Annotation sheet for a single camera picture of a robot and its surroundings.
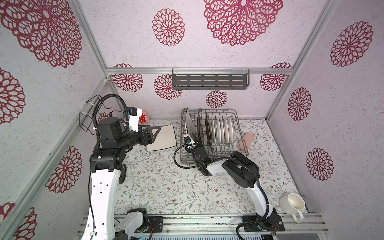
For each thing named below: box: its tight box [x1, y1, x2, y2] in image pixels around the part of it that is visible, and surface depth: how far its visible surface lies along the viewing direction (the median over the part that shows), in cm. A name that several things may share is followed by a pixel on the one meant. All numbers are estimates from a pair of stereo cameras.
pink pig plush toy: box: [138, 109, 150, 124], surface depth 119 cm
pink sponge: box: [238, 132, 255, 151], surface depth 105 cm
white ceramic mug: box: [279, 192, 306, 223], surface depth 79 cm
